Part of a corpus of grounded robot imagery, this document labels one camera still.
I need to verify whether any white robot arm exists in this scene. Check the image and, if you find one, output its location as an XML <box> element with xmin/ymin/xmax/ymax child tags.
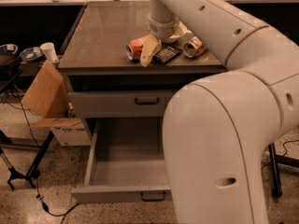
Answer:
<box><xmin>149</xmin><ymin>0</ymin><xmax>298</xmax><ymax>224</ymax></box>

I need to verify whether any grey drawer cabinet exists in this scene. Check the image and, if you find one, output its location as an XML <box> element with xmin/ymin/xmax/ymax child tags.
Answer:
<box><xmin>59</xmin><ymin>0</ymin><xmax>225</xmax><ymax>134</ymax></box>

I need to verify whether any closed grey top drawer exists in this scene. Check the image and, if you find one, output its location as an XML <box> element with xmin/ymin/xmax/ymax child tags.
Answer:
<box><xmin>68</xmin><ymin>91</ymin><xmax>172</xmax><ymax>119</ymax></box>

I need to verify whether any open grey middle drawer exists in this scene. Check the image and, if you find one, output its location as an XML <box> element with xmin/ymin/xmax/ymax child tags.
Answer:
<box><xmin>72</xmin><ymin>118</ymin><xmax>171</xmax><ymax>203</ymax></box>

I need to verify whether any crushed orange soda can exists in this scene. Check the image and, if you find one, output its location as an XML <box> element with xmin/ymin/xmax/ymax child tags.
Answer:
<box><xmin>126</xmin><ymin>36</ymin><xmax>148</xmax><ymax>61</ymax></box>

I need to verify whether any white paper bowl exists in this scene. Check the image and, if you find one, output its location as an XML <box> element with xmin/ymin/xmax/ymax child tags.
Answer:
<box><xmin>175</xmin><ymin>22</ymin><xmax>193</xmax><ymax>44</ymax></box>

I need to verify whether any crushed gold soda can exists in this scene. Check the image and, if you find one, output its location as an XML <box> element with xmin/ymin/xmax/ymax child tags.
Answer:
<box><xmin>183</xmin><ymin>36</ymin><xmax>207</xmax><ymax>58</ymax></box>

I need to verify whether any white paper cup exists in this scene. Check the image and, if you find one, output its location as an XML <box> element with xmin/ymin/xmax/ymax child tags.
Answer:
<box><xmin>40</xmin><ymin>42</ymin><xmax>59</xmax><ymax>63</ymax></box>

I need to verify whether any brown cardboard box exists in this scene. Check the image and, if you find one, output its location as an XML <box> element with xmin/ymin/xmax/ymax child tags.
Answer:
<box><xmin>21</xmin><ymin>61</ymin><xmax>91</xmax><ymax>146</ymax></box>

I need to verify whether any blue bowl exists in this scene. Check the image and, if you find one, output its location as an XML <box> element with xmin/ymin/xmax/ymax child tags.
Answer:
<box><xmin>21</xmin><ymin>47</ymin><xmax>44</xmax><ymax>63</ymax></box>

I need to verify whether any dark bowl on left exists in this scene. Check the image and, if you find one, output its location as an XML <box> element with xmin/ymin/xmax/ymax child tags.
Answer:
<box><xmin>0</xmin><ymin>44</ymin><xmax>19</xmax><ymax>67</ymax></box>

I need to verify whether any black tripod stand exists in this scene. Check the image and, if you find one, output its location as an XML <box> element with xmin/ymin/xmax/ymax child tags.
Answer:
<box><xmin>0</xmin><ymin>131</ymin><xmax>54</xmax><ymax>190</ymax></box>

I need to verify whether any black stand leg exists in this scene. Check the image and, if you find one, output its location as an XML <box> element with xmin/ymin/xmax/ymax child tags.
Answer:
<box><xmin>268</xmin><ymin>142</ymin><xmax>299</xmax><ymax>197</ymax></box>

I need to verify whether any black floor cable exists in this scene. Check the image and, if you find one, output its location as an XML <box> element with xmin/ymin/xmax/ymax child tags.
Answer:
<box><xmin>6</xmin><ymin>87</ymin><xmax>80</xmax><ymax>217</ymax></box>

